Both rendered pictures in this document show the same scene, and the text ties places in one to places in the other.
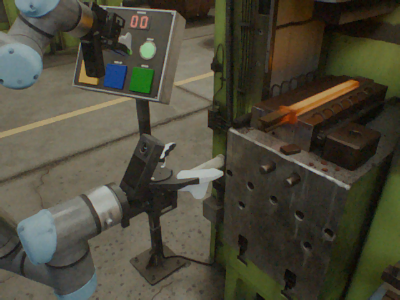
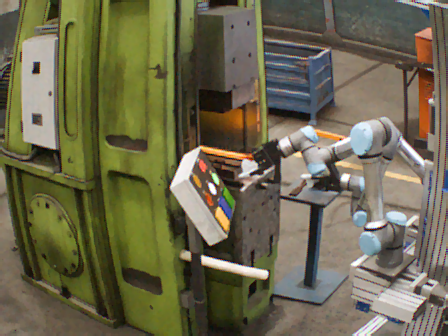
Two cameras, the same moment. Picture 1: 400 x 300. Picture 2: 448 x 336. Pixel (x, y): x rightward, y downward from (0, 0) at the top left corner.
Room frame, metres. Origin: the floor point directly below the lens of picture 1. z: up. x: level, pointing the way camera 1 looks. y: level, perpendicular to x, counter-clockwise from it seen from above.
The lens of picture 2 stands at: (1.85, 2.90, 2.27)
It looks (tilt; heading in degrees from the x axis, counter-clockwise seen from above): 22 degrees down; 253
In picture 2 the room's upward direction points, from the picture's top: 2 degrees counter-clockwise
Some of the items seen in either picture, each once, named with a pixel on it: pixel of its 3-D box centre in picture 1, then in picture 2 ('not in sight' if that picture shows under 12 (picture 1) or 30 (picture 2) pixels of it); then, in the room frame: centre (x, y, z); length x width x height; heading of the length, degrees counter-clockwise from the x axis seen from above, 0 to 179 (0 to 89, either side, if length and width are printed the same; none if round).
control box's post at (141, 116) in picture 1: (149, 175); (199, 297); (1.19, 0.22, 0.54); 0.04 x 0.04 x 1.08; 41
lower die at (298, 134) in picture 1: (322, 104); (206, 160); (0.97, -0.36, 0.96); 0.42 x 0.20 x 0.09; 131
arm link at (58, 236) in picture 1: (59, 230); (359, 185); (0.41, 0.23, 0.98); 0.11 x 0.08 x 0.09; 131
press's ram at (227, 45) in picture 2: not in sight; (208, 41); (0.94, -0.39, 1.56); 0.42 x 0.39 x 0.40; 131
